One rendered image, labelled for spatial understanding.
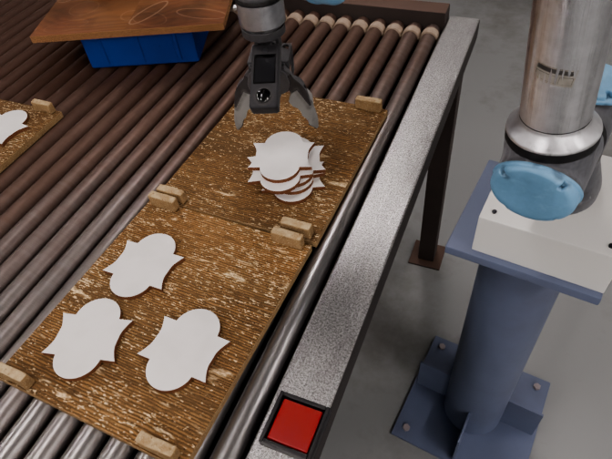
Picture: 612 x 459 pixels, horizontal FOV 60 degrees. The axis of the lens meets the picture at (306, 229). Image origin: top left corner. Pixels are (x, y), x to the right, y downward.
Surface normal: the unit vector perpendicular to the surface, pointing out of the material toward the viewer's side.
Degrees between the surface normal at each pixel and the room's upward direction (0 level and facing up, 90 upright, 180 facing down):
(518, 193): 101
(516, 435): 0
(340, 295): 0
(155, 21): 0
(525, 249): 90
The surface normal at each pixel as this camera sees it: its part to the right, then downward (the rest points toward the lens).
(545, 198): -0.52, 0.77
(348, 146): -0.09, -0.66
